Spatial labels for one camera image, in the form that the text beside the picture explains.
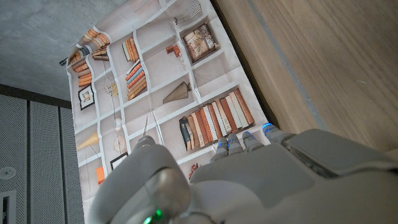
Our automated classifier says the round ceiling fixture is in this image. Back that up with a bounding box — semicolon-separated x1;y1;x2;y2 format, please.
0;166;17;180

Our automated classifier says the rectangular ceiling vent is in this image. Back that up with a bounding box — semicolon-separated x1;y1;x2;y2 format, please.
0;190;17;224

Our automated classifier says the printed bookshelf backdrop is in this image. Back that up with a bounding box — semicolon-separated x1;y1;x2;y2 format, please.
67;0;271;224

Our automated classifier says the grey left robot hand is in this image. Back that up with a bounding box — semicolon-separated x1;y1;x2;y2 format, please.
88;123;398;224

